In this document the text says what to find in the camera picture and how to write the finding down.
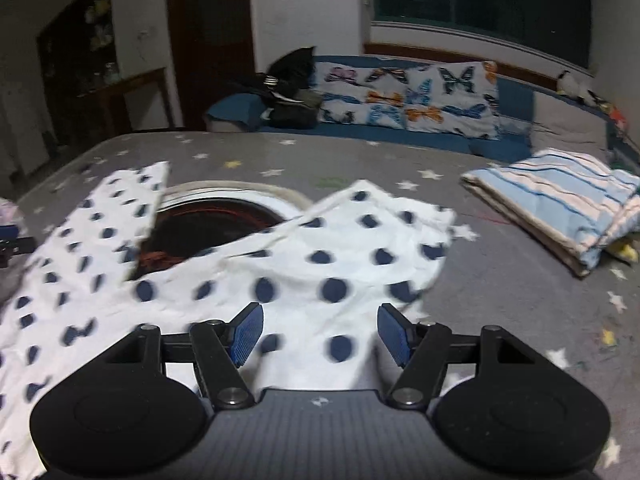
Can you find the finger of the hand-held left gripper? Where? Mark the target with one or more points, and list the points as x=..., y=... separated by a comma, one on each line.
x=15, y=249

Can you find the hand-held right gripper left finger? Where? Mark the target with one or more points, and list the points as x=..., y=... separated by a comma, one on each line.
x=247, y=332

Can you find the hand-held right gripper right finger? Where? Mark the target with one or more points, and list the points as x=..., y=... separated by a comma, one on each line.
x=392, y=332

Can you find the white polka dot pants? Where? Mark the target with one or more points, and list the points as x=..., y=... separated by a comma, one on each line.
x=325, y=260

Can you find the white plastic bag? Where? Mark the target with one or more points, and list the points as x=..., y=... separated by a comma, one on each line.
x=7, y=212

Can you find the round built-in induction cooker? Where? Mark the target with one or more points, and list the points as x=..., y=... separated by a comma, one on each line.
x=210, y=225

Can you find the wooden side table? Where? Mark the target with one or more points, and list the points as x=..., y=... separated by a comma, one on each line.
x=135, y=90

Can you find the dark wooden cabinet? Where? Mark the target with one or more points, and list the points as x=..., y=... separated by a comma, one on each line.
x=75, y=45

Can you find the folded blue striped cloth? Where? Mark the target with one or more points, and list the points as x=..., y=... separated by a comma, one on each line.
x=555, y=195

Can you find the dark olive bag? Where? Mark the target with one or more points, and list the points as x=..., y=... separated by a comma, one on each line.
x=295, y=110

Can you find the butterfly print pillow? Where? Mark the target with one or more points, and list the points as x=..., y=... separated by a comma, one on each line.
x=400, y=100

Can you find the small yellow toy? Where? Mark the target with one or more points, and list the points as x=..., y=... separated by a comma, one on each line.
x=627, y=252

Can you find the blue sofa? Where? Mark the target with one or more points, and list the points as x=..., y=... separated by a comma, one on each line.
x=515, y=110

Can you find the black bag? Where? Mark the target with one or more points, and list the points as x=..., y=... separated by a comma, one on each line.
x=290, y=72

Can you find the grey cushion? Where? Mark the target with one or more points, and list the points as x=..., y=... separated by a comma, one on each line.
x=565, y=125

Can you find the dark wooden door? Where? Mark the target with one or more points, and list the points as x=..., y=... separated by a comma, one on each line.
x=210, y=35

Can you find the black and white plush toy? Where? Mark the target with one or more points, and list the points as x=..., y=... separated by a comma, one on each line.
x=572, y=85

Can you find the orange red plush toy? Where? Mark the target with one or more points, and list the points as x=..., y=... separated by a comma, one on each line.
x=607, y=107

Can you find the dark window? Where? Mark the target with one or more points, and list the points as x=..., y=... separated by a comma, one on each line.
x=500, y=0

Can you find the wooden sofa back rail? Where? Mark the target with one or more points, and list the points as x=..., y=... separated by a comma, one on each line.
x=450, y=57

